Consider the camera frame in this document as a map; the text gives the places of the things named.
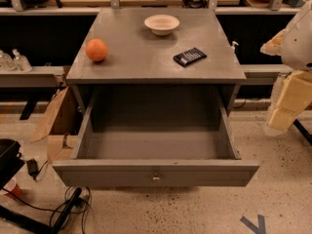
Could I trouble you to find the grey top drawer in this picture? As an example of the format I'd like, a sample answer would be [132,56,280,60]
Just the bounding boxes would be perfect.
[53,85,259,187]

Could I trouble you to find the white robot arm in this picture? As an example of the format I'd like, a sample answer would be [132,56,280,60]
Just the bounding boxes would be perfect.
[260,0,312,136]

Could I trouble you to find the small white pump bottle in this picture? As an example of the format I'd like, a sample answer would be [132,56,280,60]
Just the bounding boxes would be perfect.
[231,41,239,54]

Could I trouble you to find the white ceramic bowl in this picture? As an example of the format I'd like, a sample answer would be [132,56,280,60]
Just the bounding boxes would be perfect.
[144,15,179,36]

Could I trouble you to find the grey wooden cabinet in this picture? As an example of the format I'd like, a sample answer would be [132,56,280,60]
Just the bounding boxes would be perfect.
[67,7,246,108]

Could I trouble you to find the orange fruit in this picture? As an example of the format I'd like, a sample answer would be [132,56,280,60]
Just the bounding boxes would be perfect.
[85,39,108,61]

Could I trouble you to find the brown cardboard box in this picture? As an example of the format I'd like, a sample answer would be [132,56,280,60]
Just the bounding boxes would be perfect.
[30,87,80,164]

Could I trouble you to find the black power adapter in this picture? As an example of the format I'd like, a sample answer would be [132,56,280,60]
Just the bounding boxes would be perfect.
[26,159,39,177]

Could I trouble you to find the clear sanitizer bottle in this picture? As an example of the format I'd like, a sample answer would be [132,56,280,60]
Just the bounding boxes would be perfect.
[13,49,32,72]
[0,50,16,71]

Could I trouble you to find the black equipment stand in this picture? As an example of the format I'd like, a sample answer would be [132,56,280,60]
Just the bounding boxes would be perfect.
[0,138,82,234]

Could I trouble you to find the red plastic cup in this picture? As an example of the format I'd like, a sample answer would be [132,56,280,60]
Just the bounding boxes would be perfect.
[0,177,22,199]

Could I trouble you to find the black floor cable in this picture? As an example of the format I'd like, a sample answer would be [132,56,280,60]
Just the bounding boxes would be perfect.
[2,185,94,234]

